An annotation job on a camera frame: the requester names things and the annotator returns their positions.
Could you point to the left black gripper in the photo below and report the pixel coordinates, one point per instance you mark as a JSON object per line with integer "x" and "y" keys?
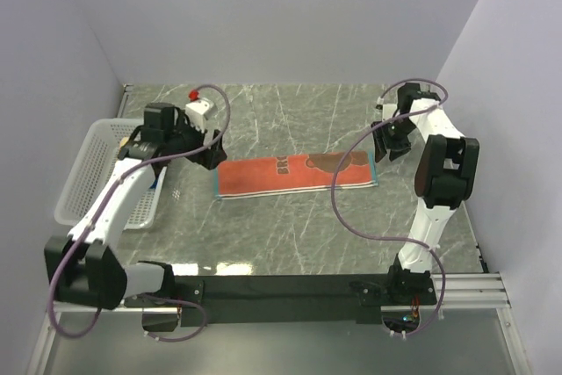
{"x": 212, "y": 157}

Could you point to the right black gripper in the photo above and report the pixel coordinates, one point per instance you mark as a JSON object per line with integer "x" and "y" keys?
{"x": 379, "y": 148}

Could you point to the brown orange bear towel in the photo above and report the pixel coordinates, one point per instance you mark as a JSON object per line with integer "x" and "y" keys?
{"x": 286, "y": 174}

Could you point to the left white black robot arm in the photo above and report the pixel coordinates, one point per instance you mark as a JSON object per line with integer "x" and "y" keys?
{"x": 81, "y": 266}

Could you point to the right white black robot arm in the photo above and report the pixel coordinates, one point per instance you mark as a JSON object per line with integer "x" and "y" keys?
{"x": 443, "y": 180}

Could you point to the rolled beige towel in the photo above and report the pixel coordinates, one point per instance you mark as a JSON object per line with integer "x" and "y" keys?
{"x": 123, "y": 142}

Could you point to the white plastic basket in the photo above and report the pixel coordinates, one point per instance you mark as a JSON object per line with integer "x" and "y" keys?
{"x": 91, "y": 171}

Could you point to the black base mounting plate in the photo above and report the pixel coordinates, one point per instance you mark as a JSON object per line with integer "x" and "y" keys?
{"x": 295, "y": 298}

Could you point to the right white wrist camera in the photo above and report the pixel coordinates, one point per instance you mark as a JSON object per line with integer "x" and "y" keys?
{"x": 384, "y": 110}

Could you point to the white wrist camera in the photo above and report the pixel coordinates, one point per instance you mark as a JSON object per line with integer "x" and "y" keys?
{"x": 384, "y": 110}
{"x": 199, "y": 110}

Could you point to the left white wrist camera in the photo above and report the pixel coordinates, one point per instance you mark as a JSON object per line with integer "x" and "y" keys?
{"x": 199, "y": 110}

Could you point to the aluminium rail frame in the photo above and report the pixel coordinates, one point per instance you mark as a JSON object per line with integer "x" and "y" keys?
{"x": 457, "y": 291}

